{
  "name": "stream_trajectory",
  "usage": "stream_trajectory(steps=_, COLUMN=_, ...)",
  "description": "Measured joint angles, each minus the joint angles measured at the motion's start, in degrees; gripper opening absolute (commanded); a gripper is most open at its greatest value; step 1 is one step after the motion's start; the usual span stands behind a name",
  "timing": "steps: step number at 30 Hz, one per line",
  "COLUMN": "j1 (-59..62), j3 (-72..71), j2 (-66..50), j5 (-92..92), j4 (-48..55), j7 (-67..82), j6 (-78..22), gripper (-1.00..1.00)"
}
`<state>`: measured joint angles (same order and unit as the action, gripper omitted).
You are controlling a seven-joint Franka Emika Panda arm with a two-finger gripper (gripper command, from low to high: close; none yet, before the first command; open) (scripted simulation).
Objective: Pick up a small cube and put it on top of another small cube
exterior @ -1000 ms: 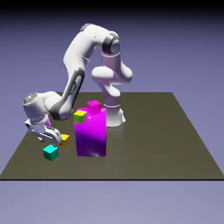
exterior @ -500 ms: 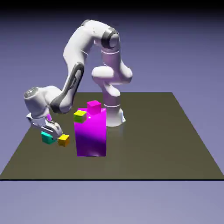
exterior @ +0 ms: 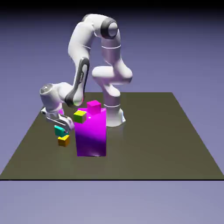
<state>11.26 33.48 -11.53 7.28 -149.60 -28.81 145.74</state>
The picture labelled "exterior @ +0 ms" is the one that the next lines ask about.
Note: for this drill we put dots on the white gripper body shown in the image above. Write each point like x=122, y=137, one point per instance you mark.
x=60, y=121

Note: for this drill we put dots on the small teal cube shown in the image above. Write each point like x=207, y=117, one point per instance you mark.
x=59, y=130

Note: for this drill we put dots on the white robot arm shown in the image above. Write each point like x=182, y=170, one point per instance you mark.
x=108, y=52

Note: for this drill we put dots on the small yellow-green cube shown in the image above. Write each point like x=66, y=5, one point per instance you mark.
x=79, y=116

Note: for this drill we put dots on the small orange cube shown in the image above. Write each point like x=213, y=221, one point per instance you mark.
x=63, y=141

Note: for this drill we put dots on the small magenta cube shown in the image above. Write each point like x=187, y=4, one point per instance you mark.
x=94, y=106

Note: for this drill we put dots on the large magenta box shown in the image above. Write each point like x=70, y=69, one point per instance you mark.
x=91, y=134

